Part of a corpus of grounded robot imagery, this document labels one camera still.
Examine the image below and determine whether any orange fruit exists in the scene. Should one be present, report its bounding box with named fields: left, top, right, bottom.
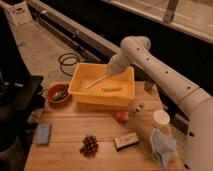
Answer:
left=116, top=111, right=129, bottom=123

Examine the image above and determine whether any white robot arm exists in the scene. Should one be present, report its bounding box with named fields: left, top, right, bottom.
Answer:
left=108, top=36, right=213, bottom=171

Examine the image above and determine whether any yellow plastic tray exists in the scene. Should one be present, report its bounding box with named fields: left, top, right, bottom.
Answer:
left=68, top=63, right=135, bottom=107

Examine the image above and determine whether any small brown bottle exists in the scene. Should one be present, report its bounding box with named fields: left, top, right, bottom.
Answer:
left=128, top=102, right=144, bottom=117

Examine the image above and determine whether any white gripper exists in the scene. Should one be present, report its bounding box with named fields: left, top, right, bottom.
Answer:
left=106, top=53, right=130, bottom=76

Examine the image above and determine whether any blue-white plastic bag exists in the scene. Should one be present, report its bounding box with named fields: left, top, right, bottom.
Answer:
left=150, top=128, right=176, bottom=169

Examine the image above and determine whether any bunch of dark grapes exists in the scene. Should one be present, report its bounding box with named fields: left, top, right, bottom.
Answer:
left=79, top=135, right=99, bottom=157

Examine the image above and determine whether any brown ceramic bowl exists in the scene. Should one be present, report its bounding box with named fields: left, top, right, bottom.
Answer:
left=45, top=83, right=70, bottom=104

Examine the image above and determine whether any yellow object in tray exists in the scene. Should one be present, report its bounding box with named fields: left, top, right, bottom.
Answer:
left=101, top=87, right=122, bottom=92

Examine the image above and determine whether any black and tan eraser block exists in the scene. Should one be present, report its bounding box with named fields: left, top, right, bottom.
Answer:
left=114, top=132, right=139, bottom=151

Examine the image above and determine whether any white long-handled brush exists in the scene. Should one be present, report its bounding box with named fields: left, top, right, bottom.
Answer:
left=86, top=75, right=107, bottom=89

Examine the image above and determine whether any green item in bowl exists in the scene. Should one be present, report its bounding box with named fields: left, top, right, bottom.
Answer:
left=52, top=89, right=68, bottom=101

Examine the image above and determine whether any white paper bag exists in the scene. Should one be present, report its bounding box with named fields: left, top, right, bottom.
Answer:
left=6, top=1, right=32, bottom=26

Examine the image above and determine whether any blue sponge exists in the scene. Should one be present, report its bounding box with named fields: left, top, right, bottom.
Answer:
left=35, top=123, right=51, bottom=145

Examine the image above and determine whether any black coiled cable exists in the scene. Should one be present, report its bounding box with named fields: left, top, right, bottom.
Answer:
left=58, top=52, right=82, bottom=77

